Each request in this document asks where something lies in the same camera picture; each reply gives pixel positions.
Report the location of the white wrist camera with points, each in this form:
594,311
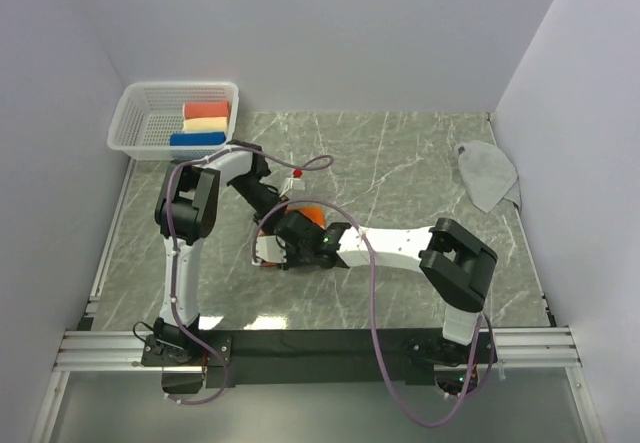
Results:
293,183
269,251

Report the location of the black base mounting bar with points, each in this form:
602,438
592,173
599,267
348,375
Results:
411,356

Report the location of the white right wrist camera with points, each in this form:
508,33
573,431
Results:
269,251

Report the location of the grey towel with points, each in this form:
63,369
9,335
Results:
488,175

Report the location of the red rolled towel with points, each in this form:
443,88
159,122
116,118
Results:
193,110

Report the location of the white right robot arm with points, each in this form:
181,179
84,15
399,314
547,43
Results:
458,264

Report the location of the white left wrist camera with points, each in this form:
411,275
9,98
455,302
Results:
293,183

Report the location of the cream rolled towel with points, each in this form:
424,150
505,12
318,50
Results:
206,124

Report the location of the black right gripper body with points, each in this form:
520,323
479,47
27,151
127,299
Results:
301,255

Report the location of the blue rolled towel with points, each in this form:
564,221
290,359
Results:
197,139

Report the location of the white plastic basket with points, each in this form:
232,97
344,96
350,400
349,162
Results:
149,113

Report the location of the orange cartoon towel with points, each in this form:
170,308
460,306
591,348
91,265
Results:
313,212

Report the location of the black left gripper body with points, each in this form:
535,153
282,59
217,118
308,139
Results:
257,195

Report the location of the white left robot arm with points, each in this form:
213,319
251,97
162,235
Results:
186,213

